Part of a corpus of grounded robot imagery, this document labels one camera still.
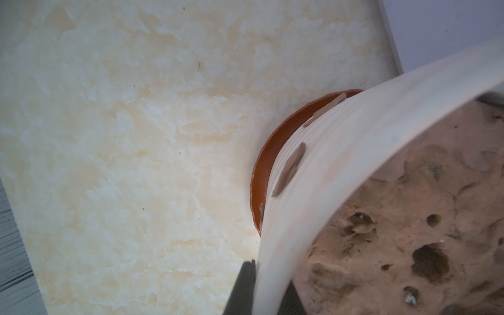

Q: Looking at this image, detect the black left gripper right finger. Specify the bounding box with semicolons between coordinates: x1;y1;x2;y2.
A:
278;281;307;315

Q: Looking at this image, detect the white ceramic pot with soil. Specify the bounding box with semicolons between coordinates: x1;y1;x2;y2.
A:
252;38;503;314

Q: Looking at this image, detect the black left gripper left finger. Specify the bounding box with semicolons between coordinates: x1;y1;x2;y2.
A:
223;260;256;315

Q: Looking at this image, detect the terracotta saucer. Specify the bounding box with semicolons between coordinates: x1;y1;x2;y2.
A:
249;92;341;231

